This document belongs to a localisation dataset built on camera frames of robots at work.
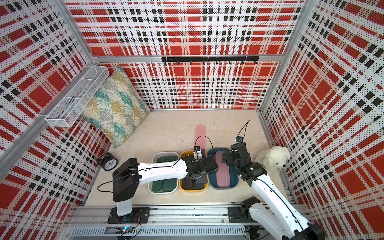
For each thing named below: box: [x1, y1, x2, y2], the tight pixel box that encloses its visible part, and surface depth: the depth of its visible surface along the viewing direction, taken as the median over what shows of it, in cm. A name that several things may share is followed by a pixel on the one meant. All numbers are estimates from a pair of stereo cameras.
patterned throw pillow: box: [81, 65, 151, 147], surface depth 92 cm
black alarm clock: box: [97, 152, 119, 172], surface depth 88 cm
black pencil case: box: [182, 174, 207, 190], surface depth 81 cm
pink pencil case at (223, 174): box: [213, 151, 231, 188], surface depth 84 cm
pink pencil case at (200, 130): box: [194, 124, 207, 150], surface depth 111 cm
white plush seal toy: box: [253, 145, 291, 171], surface depth 76 cm
